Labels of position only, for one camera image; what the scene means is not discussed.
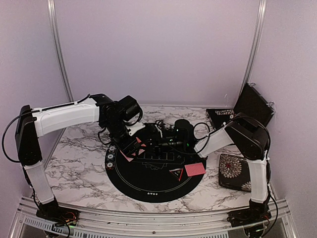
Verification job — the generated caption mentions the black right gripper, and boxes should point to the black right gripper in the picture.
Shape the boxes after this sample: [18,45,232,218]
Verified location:
[139,132,185,158]

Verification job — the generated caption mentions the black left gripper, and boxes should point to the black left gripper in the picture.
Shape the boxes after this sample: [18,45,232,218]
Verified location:
[104,118,141,158]

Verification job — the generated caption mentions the grey chip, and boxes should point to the grey chip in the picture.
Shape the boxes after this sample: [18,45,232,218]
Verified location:
[108,145,117,154]

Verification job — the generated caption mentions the red card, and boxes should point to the red card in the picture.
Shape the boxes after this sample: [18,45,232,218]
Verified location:
[185,162,206,177]

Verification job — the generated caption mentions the red triangle all-in marker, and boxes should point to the red triangle all-in marker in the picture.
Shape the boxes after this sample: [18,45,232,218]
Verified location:
[169,168,184,181]

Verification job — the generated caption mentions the green chip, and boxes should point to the green chip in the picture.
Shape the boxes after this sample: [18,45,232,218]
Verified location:
[106,154,114,163]

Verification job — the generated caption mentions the red playing card deck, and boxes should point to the red playing card deck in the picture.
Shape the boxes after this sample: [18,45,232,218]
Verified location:
[120,137,146,162]

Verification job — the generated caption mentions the red chip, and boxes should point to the red chip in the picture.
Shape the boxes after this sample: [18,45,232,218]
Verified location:
[106,162,114,170]

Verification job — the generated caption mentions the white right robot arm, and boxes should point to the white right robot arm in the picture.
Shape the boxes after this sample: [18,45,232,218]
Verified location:
[146,113,271,222]

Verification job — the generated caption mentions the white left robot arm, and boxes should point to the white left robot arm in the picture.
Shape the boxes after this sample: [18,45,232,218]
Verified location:
[15,94,145,221]

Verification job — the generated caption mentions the round black poker mat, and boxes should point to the round black poker mat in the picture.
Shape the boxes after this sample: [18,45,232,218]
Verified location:
[105,124,207,203]

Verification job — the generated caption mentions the floral patterned pouch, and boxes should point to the floral patterned pouch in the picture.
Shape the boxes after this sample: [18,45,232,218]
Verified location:
[218,154,251,192]

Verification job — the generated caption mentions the black poker chip case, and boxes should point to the black poker chip case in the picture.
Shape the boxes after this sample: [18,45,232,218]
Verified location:
[206,83,275,129]

